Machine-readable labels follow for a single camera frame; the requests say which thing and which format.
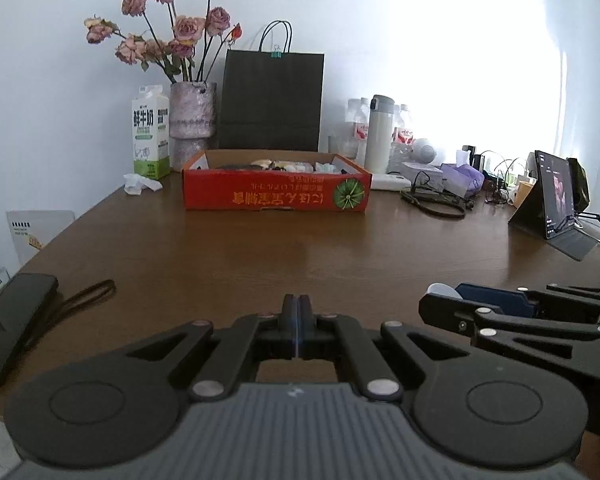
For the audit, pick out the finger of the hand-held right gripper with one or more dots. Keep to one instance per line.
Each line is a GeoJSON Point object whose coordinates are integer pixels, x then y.
{"type": "Point", "coordinates": [495, 300]}
{"type": "Point", "coordinates": [445, 312]}

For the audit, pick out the dried pink roses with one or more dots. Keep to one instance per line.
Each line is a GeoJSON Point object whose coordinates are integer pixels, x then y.
{"type": "Point", "coordinates": [185, 27]}

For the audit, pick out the tablet in grey folio case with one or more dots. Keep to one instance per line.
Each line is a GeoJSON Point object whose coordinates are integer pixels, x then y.
{"type": "Point", "coordinates": [555, 195]}

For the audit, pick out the crumpled white tissue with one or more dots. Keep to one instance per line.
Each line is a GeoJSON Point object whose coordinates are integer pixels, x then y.
{"type": "Point", "coordinates": [140, 182]}

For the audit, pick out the purple tissue pack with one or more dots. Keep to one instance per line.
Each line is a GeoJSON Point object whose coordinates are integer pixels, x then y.
{"type": "Point", "coordinates": [460, 175]}

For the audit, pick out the dark green neckband earphones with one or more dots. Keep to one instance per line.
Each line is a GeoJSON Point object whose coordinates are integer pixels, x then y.
{"type": "Point", "coordinates": [432, 209]}

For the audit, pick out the white printed card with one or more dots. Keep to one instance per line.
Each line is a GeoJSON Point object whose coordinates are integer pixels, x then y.
{"type": "Point", "coordinates": [40, 235]}

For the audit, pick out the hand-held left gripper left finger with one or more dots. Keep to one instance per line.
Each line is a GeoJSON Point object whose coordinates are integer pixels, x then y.
{"type": "Point", "coordinates": [290, 320]}

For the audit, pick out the white green milk carton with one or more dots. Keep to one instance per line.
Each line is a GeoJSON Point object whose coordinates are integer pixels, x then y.
{"type": "Point", "coordinates": [150, 130]}

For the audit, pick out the dark olive bag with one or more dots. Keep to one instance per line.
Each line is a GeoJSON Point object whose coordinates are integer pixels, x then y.
{"type": "Point", "coordinates": [580, 185]}

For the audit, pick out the white round speaker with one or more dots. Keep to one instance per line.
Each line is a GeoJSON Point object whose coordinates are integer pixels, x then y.
{"type": "Point", "coordinates": [424, 150]}

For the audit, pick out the clear water bottle red label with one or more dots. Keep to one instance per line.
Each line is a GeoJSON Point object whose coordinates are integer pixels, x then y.
{"type": "Point", "coordinates": [397, 135]}
{"type": "Point", "coordinates": [357, 130]}
{"type": "Point", "coordinates": [408, 127]}

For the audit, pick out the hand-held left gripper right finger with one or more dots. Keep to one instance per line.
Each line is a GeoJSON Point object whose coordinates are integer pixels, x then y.
{"type": "Point", "coordinates": [305, 320]}

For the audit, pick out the white power bank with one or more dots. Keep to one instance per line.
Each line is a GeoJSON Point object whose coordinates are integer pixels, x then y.
{"type": "Point", "coordinates": [390, 182]}

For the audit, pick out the small yellow box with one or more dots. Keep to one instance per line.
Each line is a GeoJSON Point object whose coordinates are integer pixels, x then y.
{"type": "Point", "coordinates": [522, 192]}

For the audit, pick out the white thermos bottle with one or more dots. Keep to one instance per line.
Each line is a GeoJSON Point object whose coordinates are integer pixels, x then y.
{"type": "Point", "coordinates": [379, 135]}

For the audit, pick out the white round base stand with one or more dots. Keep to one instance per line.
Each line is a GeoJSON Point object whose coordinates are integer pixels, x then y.
{"type": "Point", "coordinates": [597, 230]}

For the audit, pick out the red cardboard box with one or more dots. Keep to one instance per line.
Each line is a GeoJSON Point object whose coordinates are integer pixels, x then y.
{"type": "Point", "coordinates": [280, 195]}

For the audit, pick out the pale purple vase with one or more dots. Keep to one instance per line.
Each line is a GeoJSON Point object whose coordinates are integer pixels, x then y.
{"type": "Point", "coordinates": [192, 115]}

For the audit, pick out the black paper bag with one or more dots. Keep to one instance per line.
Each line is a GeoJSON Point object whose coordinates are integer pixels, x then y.
{"type": "Point", "coordinates": [270, 100]}

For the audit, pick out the white tissue box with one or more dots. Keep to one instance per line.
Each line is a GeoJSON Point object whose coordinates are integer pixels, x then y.
{"type": "Point", "coordinates": [430, 172]}

